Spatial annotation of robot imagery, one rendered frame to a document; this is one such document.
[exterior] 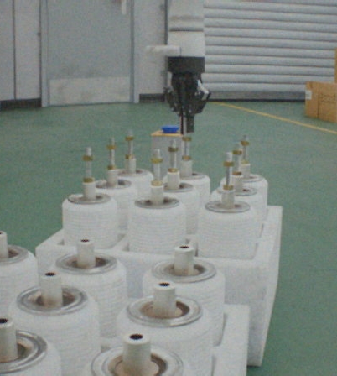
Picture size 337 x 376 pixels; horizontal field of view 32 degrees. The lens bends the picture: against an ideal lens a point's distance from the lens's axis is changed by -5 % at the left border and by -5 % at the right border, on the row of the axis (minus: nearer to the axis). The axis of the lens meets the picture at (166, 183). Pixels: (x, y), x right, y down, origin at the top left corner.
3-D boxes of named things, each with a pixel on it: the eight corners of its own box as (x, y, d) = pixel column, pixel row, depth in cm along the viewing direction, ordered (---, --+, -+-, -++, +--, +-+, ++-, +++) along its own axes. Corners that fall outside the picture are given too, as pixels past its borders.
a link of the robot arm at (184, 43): (142, 56, 118) (142, 26, 117) (186, 56, 125) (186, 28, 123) (170, 56, 111) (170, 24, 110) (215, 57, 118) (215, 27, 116)
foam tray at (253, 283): (42, 341, 104) (34, 247, 100) (110, 270, 141) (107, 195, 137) (260, 367, 95) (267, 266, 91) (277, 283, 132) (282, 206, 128)
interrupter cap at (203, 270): (144, 283, 67) (144, 277, 67) (158, 261, 74) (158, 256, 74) (212, 287, 66) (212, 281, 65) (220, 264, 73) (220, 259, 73)
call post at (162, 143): (151, 265, 145) (150, 135, 138) (158, 257, 152) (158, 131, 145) (180, 268, 143) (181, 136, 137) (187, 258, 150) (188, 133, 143)
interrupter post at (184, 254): (171, 277, 69) (171, 249, 68) (175, 269, 71) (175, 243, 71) (192, 278, 69) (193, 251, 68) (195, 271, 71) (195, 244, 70)
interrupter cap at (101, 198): (67, 196, 107) (67, 192, 107) (109, 195, 109) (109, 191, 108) (67, 206, 100) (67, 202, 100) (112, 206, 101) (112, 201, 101)
